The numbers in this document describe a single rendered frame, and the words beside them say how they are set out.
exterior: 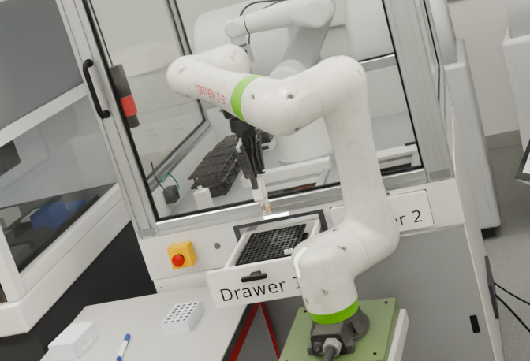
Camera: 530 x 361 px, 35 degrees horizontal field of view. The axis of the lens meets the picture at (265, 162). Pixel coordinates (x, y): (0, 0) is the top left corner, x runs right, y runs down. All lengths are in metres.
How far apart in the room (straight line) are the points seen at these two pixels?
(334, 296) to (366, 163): 0.32
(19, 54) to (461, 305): 1.68
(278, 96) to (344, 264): 0.44
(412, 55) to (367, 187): 0.54
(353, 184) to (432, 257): 0.66
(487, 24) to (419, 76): 3.19
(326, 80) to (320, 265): 0.43
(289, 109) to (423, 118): 0.72
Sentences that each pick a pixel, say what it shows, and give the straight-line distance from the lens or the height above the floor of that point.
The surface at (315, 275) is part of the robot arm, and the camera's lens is 1.95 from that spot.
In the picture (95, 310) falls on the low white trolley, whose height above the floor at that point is 0.76.
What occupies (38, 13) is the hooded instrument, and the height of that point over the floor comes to 1.70.
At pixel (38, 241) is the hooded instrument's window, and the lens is 2.88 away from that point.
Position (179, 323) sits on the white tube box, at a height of 0.79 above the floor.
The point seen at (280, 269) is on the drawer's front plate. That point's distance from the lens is 2.26.
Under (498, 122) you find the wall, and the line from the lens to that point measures 5.71.
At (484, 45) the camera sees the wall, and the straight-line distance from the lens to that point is 5.58.
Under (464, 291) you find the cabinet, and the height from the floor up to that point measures 0.58.
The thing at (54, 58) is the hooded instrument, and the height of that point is 1.53.
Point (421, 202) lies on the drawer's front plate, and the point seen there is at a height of 0.90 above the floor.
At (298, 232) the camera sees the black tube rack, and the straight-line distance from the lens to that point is 2.49.
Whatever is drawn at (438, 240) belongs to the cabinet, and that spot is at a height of 0.76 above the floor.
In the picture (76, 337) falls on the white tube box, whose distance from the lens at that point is 2.53.
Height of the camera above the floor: 1.75
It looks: 15 degrees down
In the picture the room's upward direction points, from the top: 16 degrees counter-clockwise
